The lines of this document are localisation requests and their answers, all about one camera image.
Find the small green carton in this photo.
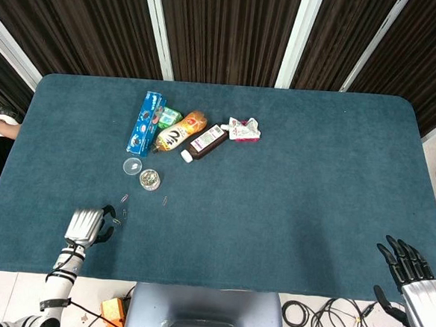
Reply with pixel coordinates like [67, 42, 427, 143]
[156, 105, 184, 131]

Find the dark slatted panel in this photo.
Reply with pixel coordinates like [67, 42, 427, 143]
[0, 39, 39, 116]
[152, 0, 304, 90]
[290, 0, 399, 96]
[0, 0, 169, 83]
[345, 0, 436, 138]

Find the person's bare forearm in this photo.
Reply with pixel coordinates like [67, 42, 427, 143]
[0, 107, 22, 139]

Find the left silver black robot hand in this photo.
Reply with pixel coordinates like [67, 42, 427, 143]
[64, 202, 118, 249]

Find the clear plastic lid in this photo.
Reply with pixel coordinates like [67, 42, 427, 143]
[122, 157, 144, 177]

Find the small container of clips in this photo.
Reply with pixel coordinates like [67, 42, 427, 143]
[137, 167, 162, 193]

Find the blue cookie box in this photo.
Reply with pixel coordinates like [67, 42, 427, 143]
[125, 90, 167, 159]

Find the crumpled pink white pouch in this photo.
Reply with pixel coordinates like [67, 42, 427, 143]
[219, 114, 263, 144]

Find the teal felt table cover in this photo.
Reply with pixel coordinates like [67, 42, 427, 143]
[0, 67, 436, 304]

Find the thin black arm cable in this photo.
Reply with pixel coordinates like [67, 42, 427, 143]
[66, 300, 149, 327]

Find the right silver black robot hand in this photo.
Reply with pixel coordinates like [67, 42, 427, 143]
[370, 234, 436, 327]

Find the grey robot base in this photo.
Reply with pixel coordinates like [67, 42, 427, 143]
[123, 281, 287, 327]

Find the brown bottle white cap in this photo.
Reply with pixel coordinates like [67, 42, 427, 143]
[179, 121, 231, 166]

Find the orange drink bottle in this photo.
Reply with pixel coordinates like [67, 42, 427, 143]
[150, 107, 210, 157]

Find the orange box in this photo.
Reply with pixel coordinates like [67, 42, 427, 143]
[99, 296, 129, 327]

